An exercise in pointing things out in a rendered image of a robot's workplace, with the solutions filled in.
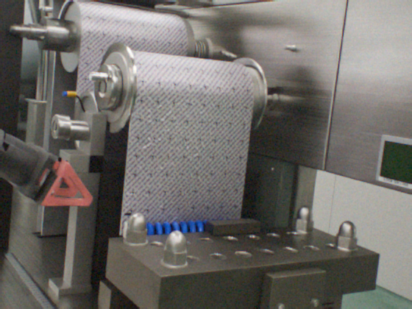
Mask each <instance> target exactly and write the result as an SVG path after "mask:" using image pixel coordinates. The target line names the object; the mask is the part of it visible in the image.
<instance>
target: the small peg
mask: <svg viewBox="0 0 412 309"><path fill-rule="evenodd" d="M89 79H90V81H97V82H98V81H100V82H107V80H108V75H107V73H103V72H100V73H99V72H94V71H92V72H90V74H89Z"/></svg>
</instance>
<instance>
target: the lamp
mask: <svg viewBox="0 0 412 309"><path fill-rule="evenodd" d="M381 175H383V176H387V177H393V178H396V180H402V181H406V182H411V176H412V146H404V145H400V144H395V143H388V142H386V144H385V151H384V156H383V167H382V173H381Z"/></svg>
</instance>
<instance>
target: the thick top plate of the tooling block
mask: <svg viewBox="0 0 412 309"><path fill-rule="evenodd" d="M292 227H293V226H291V227H270V228H260V230H259V232H253V233H241V234H231V235H211V234H209V233H207V232H190V233H183V235H184V236H185V240H186V249H187V256H186V261H187V263H188V267H187V268H184V269H170V268H166V267H165V266H162V265H161V263H160V262H161V260H162V259H163V255H164V246H166V240H167V237H168V236H169V235H170V234H166V235H147V236H146V239H147V241H148V244H147V245H145V246H136V247H135V246H130V245H127V244H125V243H124V239H125V238H124V237H121V238H109V246H108V255H107V272H105V277H106V278H107V279H108V280H110V281H111V282H112V283H113V284H114V285H115V286H117V288H118V289H119V290H120V291H121V292H122V293H123V294H126V295H127V296H128V297H129V298H130V299H131V300H132V301H133V302H134V303H135V304H136V305H137V306H138V307H139V308H140V309H246V308H256V307H260V300H261V293H262V286H263V274H264V273H267V272H274V271H286V270H294V269H306V268H313V267H318V268H320V269H322V270H324V271H326V276H325V282H324V286H325V288H324V294H323V295H324V297H327V296H335V295H342V294H351V293H356V292H362V291H371V290H375V289H376V284H377V273H378V268H379V262H380V254H379V253H376V252H374V251H372V250H370V249H367V248H364V247H362V246H358V245H357V248H358V250H357V252H346V251H341V250H339V249H336V248H334V247H333V244H334V243H335V236H334V235H331V234H328V233H326V232H324V231H323V230H319V229H316V228H315V227H314V228H313V230H314V233H310V235H309V233H301V232H296V231H294V230H292Z"/></svg>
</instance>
